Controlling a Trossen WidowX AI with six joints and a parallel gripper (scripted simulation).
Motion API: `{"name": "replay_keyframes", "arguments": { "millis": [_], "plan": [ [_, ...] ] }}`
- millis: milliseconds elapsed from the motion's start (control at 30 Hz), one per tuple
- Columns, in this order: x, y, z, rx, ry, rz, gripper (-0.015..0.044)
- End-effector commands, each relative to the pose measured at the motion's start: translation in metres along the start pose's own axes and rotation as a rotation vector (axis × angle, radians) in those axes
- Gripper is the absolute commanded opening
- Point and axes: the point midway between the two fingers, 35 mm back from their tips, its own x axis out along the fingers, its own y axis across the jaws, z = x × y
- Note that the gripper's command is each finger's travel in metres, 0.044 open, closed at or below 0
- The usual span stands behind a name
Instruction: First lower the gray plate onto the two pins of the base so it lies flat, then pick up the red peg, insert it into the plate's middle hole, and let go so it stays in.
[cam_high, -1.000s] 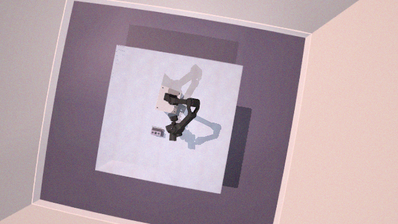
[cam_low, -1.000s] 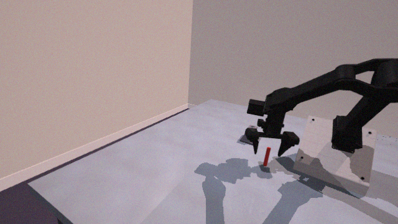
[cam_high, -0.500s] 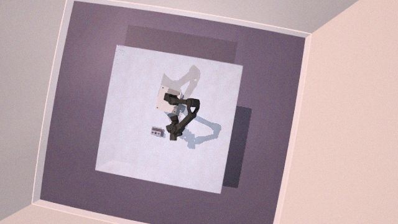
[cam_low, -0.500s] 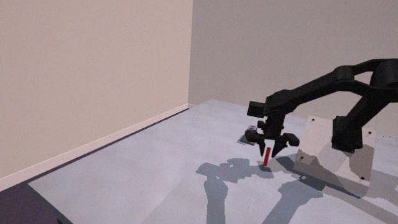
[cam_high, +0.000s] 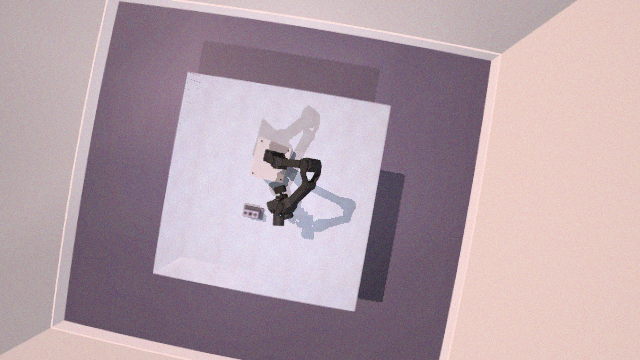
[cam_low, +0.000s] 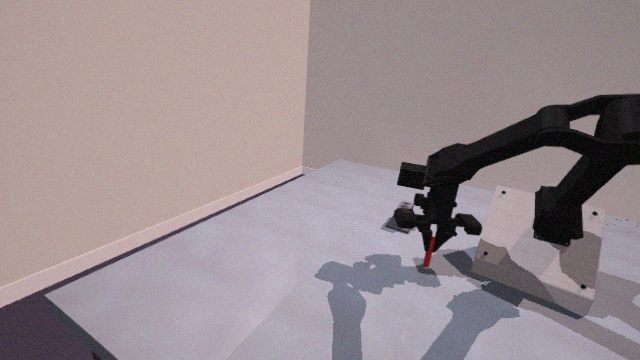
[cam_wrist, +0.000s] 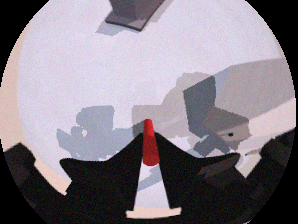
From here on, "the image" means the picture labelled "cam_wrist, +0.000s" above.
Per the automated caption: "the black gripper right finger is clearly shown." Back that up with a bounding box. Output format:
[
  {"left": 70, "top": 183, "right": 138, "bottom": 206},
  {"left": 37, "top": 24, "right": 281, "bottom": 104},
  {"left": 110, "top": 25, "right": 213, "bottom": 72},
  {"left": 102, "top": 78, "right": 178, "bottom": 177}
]
[{"left": 154, "top": 132, "right": 241, "bottom": 209}]

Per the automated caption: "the red peg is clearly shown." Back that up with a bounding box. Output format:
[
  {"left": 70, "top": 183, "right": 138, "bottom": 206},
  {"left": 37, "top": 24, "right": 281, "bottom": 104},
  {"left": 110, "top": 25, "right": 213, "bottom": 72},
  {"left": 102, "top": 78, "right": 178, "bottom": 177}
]
[{"left": 142, "top": 119, "right": 160, "bottom": 167}]

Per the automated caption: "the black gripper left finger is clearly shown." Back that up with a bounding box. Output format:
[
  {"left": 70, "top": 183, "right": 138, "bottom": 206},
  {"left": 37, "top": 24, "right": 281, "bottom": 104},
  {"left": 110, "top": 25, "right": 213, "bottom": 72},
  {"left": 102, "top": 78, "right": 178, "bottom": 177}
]
[{"left": 60, "top": 132, "right": 144, "bottom": 212}]

